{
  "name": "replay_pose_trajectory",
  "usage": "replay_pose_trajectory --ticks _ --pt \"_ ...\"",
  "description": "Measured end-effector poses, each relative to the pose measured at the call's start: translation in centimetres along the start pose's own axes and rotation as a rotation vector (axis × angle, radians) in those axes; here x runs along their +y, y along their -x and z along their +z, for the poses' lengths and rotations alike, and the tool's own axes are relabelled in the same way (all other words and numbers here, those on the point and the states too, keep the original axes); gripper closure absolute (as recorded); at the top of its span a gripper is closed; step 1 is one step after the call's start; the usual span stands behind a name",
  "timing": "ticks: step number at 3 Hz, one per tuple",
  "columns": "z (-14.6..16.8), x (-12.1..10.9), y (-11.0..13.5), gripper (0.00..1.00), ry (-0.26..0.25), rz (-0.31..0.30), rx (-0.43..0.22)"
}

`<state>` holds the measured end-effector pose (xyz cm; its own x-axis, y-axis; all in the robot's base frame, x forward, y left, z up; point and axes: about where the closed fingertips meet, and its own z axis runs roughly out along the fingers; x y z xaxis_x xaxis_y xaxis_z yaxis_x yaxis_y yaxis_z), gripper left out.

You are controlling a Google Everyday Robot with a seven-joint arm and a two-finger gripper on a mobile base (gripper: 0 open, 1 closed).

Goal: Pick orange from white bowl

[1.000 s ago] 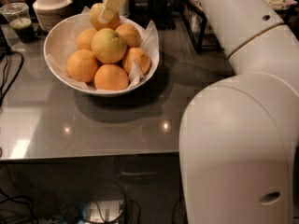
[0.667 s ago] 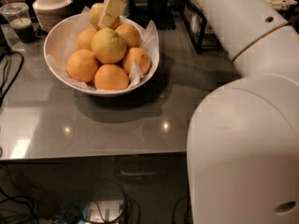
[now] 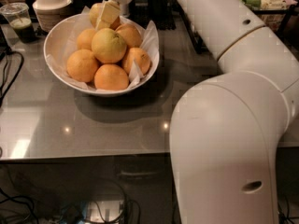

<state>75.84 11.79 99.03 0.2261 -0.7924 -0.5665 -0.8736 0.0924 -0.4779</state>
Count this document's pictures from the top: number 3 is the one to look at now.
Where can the yellowish orange top back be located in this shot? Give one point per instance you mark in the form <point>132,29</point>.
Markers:
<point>94,13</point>

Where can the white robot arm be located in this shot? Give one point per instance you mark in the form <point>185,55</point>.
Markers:
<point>224,131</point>

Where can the white ceramic bowl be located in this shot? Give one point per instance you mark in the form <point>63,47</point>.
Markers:
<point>56,38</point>

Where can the white paper bowl liner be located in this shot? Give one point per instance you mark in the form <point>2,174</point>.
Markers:
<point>151,36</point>

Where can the white cylindrical bottle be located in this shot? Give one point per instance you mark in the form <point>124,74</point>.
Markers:
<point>125,10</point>

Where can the orange right back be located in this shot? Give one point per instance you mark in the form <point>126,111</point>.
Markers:
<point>130,34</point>

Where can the greenish orange centre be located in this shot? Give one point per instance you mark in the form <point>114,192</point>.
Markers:
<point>108,46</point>

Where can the orange hidden back left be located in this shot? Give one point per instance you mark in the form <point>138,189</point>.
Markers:
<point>85,38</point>

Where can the black ribbed container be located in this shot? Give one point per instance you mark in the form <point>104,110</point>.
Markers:
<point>160,13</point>

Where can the orange front right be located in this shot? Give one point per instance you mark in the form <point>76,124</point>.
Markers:
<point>138,56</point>

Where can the stack of paper bowls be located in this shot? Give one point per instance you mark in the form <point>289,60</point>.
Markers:
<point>51,12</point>

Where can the orange left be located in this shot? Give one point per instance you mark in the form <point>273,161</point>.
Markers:
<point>82,65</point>

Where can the orange front centre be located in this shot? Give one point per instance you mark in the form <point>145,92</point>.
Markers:
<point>111,77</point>

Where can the plastic cup green drink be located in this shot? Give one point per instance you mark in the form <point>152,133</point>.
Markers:
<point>17,15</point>

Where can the black wire snack basket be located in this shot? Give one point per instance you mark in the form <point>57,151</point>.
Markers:
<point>267,3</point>

